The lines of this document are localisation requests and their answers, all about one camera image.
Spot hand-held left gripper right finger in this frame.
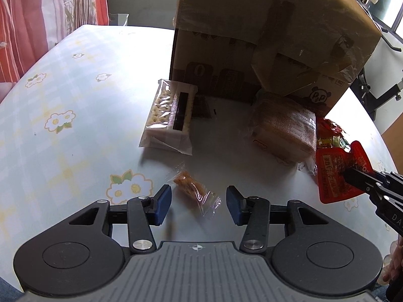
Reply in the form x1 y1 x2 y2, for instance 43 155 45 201
227 185 329 254

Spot clear cracker packet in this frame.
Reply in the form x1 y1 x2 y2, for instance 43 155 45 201
139 79 199 156

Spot person's right hand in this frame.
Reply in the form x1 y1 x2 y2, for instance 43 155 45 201
382 237 403 285

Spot brown cardboard box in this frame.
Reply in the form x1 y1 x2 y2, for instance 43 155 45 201
169 0 382 118

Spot red yellow snack bag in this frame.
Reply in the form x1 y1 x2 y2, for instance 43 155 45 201
316 117 351 150

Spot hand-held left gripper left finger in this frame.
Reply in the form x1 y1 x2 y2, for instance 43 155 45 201
68 185 172 254

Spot red spouted pouch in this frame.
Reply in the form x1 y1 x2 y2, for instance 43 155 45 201
316 140 376 204

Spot printed curtain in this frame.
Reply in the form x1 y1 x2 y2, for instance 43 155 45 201
0 0 111 84

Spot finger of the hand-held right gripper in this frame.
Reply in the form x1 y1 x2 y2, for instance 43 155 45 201
375 171 403 196
343 167 381 193

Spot black exercise bike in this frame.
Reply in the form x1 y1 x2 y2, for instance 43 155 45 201
349 0 403 121

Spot floral tablecloth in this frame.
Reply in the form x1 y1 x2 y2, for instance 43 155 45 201
0 23 399 290

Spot small clear snack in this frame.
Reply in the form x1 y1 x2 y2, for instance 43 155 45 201
173 169 223 219

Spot brown bread packet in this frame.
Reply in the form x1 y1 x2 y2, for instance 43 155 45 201
251 92 317 168

